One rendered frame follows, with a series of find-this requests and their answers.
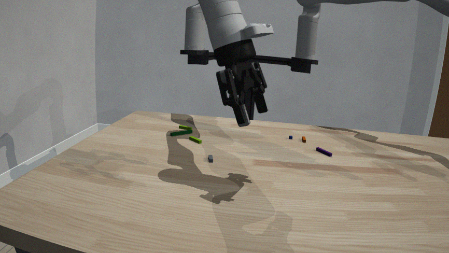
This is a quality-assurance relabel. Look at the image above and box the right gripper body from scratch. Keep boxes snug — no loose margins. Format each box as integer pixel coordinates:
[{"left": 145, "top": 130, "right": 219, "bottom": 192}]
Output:
[{"left": 214, "top": 39, "right": 256, "bottom": 89}]

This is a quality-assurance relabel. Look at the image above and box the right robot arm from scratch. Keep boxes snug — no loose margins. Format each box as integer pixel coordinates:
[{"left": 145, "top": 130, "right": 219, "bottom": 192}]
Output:
[{"left": 185, "top": 0, "right": 274, "bottom": 50}]

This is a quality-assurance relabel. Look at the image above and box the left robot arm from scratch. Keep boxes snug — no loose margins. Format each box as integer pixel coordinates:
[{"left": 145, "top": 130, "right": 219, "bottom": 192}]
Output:
[{"left": 295, "top": 0, "right": 449, "bottom": 60}]

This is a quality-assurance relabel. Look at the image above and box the purple rod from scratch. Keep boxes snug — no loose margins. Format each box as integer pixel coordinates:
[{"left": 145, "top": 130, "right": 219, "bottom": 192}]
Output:
[{"left": 316, "top": 147, "right": 332, "bottom": 157}]

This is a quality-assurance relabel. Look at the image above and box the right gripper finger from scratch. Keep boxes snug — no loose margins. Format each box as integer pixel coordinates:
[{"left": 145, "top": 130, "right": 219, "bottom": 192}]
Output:
[
  {"left": 216, "top": 68, "right": 250, "bottom": 127},
  {"left": 248, "top": 61, "right": 269, "bottom": 113}
]

